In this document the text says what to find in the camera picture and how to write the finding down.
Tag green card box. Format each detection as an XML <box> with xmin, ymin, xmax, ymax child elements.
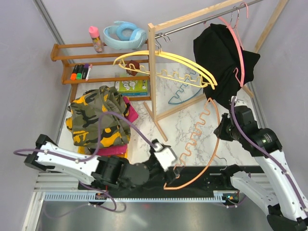
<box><xmin>115</xmin><ymin>80</ymin><xmax>148</xmax><ymax>96</ymax></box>

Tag wooden shelf rack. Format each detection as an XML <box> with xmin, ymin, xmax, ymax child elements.
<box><xmin>51</xmin><ymin>43</ymin><xmax>150</xmax><ymax>102</ymax></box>

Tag yellow hanger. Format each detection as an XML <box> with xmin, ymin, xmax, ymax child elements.
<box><xmin>119</xmin><ymin>40</ymin><xmax>218</xmax><ymax>90</ymax></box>
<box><xmin>113</xmin><ymin>32</ymin><xmax>215</xmax><ymax>88</ymax></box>

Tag purple cable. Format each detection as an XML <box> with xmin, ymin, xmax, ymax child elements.
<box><xmin>230</xmin><ymin>97</ymin><xmax>308</xmax><ymax>212</ymax></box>
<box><xmin>13</xmin><ymin>111</ymin><xmax>159</xmax><ymax>217</ymax></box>

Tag orange highlighter marker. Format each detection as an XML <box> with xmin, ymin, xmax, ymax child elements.
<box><xmin>70</xmin><ymin>65</ymin><xmax>79</xmax><ymax>80</ymax></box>

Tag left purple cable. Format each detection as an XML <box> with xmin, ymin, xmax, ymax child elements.
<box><xmin>13</xmin><ymin>111</ymin><xmax>159</xmax><ymax>217</ymax></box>

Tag orange hanger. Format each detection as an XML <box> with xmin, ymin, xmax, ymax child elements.
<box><xmin>163</xmin><ymin>98</ymin><xmax>220</xmax><ymax>191</ymax></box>

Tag black white patterned trousers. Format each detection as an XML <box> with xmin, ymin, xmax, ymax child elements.
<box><xmin>84</xmin><ymin>147</ymin><xmax>95</xmax><ymax>155</ymax></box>

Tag pink hanger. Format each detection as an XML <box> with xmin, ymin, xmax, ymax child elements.
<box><xmin>218</xmin><ymin>7</ymin><xmax>245</xmax><ymax>88</ymax></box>

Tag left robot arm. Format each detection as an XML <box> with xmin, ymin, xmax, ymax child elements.
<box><xmin>24</xmin><ymin>134</ymin><xmax>182</xmax><ymax>190</ymax></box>

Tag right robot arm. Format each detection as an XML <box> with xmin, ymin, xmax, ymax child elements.
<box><xmin>214</xmin><ymin>97</ymin><xmax>308</xmax><ymax>231</ymax></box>

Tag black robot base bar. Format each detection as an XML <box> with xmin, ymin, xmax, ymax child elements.
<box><xmin>77</xmin><ymin>165</ymin><xmax>272</xmax><ymax>199</ymax></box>

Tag purple highlighter marker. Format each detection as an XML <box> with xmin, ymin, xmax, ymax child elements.
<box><xmin>81</xmin><ymin>64</ymin><xmax>90</xmax><ymax>79</ymax></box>

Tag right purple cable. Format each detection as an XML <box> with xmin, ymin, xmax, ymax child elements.
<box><xmin>230</xmin><ymin>97</ymin><xmax>308</xmax><ymax>212</ymax></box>

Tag wooden clothes rack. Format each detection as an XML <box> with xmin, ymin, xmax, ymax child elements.
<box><xmin>144</xmin><ymin>0</ymin><xmax>289</xmax><ymax>141</ymax></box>

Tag camouflage yellow trousers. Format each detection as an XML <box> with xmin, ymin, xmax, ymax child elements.
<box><xmin>65</xmin><ymin>86</ymin><xmax>131</xmax><ymax>149</ymax></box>

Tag pink trousers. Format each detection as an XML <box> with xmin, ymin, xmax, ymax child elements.
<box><xmin>97</xmin><ymin>96</ymin><xmax>139</xmax><ymax>158</ymax></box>

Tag brown cube box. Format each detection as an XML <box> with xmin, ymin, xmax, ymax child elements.
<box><xmin>126</xmin><ymin>60</ymin><xmax>140</xmax><ymax>76</ymax></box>

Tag white cable duct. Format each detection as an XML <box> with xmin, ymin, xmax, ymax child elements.
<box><xmin>44</xmin><ymin>192</ymin><xmax>226</xmax><ymax>203</ymax></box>

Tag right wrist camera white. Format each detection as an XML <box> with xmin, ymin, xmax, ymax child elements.
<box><xmin>230</xmin><ymin>96</ymin><xmax>247</xmax><ymax>107</ymax></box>

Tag green highlighter marker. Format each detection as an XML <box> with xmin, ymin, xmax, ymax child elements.
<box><xmin>76</xmin><ymin>64</ymin><xmax>84</xmax><ymax>80</ymax></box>

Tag blue hanger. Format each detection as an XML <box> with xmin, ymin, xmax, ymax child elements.
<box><xmin>168</xmin><ymin>84</ymin><xmax>203</xmax><ymax>105</ymax></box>

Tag white pink pen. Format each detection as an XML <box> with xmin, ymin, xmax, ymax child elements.
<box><xmin>86</xmin><ymin>64</ymin><xmax>93</xmax><ymax>81</ymax></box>

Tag yellow plastic tray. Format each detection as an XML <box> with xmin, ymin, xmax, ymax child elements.
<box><xmin>78</xmin><ymin>144</ymin><xmax>128</xmax><ymax>158</ymax></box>

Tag pink water bottle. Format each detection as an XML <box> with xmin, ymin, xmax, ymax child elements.
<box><xmin>89</xmin><ymin>26</ymin><xmax>104</xmax><ymax>53</ymax></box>

